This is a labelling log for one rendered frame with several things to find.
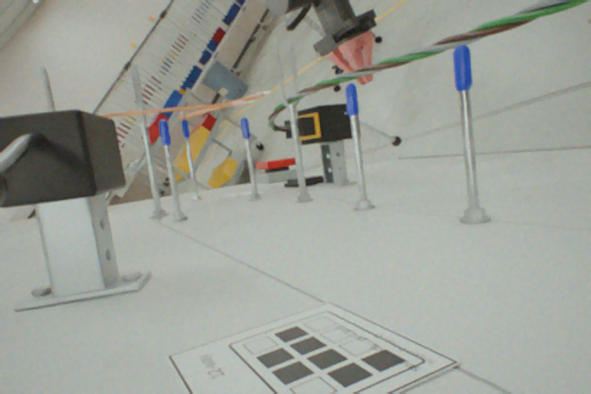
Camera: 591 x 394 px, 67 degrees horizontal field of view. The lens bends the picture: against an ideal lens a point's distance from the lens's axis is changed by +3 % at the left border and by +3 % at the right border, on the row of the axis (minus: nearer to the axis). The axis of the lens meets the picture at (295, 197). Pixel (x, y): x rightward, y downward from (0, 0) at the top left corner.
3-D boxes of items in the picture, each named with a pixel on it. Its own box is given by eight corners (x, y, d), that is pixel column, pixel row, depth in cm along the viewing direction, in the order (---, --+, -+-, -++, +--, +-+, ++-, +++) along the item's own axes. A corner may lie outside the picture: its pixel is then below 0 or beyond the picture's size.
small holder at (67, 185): (-105, 392, 12) (-176, 104, 11) (53, 285, 21) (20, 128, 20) (91, 353, 12) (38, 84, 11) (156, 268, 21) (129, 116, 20)
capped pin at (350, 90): (349, 210, 31) (334, 84, 30) (360, 207, 32) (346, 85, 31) (368, 210, 30) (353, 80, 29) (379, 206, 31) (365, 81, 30)
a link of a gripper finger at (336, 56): (371, 82, 70) (346, 25, 68) (344, 95, 76) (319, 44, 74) (397, 67, 73) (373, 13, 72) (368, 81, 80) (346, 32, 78)
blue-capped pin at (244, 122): (265, 198, 46) (253, 115, 45) (252, 200, 45) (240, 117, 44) (258, 198, 47) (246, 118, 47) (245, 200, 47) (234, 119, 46)
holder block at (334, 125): (361, 137, 51) (357, 102, 50) (324, 142, 47) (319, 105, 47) (337, 141, 54) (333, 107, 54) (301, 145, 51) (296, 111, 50)
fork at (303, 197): (307, 199, 41) (286, 41, 39) (318, 199, 39) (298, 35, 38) (289, 202, 40) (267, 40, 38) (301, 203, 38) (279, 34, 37)
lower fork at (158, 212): (148, 216, 43) (121, 69, 42) (167, 214, 44) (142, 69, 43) (151, 218, 42) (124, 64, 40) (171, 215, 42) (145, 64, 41)
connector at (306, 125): (334, 132, 49) (332, 114, 49) (302, 136, 46) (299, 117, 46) (317, 135, 52) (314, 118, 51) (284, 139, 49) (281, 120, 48)
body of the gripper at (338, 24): (353, 31, 68) (331, -16, 67) (316, 56, 77) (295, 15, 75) (379, 18, 71) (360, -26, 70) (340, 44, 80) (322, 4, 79)
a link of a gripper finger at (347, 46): (365, 84, 71) (339, 30, 70) (339, 98, 77) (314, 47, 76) (391, 69, 75) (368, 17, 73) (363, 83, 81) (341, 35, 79)
